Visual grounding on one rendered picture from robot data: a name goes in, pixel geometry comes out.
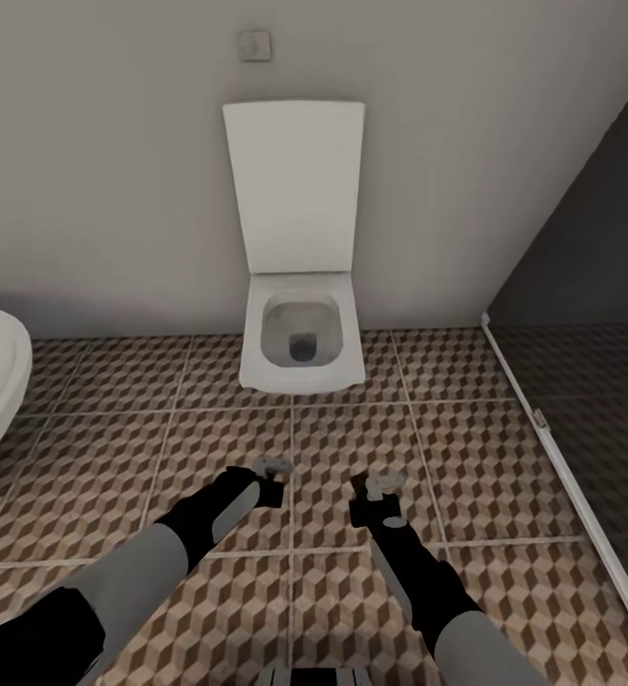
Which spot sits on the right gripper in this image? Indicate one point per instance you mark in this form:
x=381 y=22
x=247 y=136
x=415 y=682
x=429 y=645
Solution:
x=361 y=509

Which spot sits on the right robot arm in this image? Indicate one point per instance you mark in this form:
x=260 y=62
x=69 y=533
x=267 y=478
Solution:
x=468 y=648

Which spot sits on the door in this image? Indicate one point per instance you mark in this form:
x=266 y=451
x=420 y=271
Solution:
x=561 y=322

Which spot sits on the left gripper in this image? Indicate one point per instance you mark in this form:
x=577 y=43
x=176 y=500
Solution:
x=271 y=493

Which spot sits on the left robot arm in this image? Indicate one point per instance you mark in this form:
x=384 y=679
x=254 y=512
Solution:
x=71 y=633

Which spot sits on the shower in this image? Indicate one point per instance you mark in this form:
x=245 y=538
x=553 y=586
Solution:
x=604 y=548

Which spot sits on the toilet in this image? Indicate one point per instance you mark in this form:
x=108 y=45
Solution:
x=296 y=166

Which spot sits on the hook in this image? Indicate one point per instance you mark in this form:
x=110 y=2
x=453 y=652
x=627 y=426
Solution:
x=254 y=45

